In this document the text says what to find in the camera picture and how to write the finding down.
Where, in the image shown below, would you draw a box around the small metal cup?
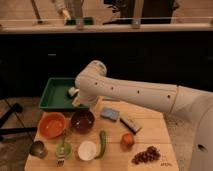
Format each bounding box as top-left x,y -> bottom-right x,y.
29,141 -> 48,159

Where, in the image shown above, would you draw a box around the orange bowl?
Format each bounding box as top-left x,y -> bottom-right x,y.
38,112 -> 66,139

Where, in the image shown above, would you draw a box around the green chili pepper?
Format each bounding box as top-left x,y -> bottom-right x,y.
95,130 -> 107,159

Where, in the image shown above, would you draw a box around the red tomato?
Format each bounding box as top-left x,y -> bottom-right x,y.
121,133 -> 135,147

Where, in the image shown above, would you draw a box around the bunch of dark grapes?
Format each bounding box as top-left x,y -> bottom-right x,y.
132,146 -> 161,164

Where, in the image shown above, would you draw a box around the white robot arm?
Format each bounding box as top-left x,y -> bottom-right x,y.
75,60 -> 213,171

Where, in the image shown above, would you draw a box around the green plastic tray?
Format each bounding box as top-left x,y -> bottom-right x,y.
39,78 -> 86,112

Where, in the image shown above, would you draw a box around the black whiteboard eraser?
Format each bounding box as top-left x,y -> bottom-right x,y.
120,115 -> 142,134

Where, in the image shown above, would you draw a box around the blue sponge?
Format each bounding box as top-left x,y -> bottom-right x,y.
100,107 -> 119,122

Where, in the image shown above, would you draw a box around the black tripod legs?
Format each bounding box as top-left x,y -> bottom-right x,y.
0,101 -> 37,141

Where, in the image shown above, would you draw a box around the purple bowl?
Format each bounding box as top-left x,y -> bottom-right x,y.
70,110 -> 95,134

